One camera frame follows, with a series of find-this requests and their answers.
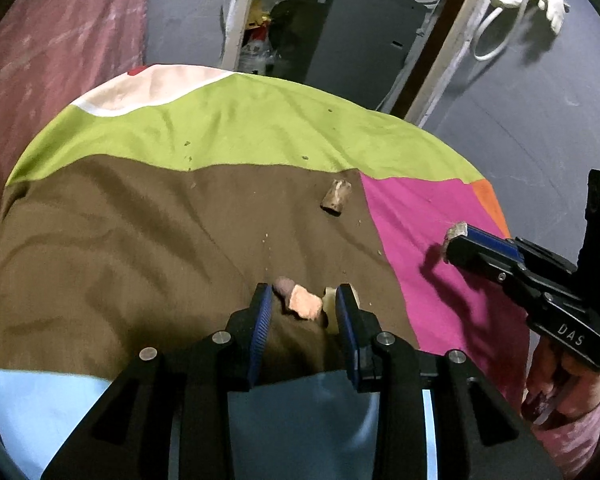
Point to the white rubber glove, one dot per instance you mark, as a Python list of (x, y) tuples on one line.
[(555, 12)]

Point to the pink checked cloth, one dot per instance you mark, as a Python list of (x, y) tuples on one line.
[(51, 52)]

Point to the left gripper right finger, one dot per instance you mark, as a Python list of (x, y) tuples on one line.
[(438, 416)]

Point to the colourful patchwork table cloth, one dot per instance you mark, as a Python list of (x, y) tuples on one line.
[(151, 207)]

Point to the person right hand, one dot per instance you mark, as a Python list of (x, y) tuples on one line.
[(558, 384)]

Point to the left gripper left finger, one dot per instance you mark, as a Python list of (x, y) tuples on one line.
[(167, 417)]

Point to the spray bottle red top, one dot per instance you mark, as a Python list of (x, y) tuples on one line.
[(256, 55)]

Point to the grey cabinet in doorway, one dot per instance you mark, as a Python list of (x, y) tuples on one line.
[(354, 49)]

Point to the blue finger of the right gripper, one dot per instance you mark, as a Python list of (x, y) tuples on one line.
[(463, 235)]

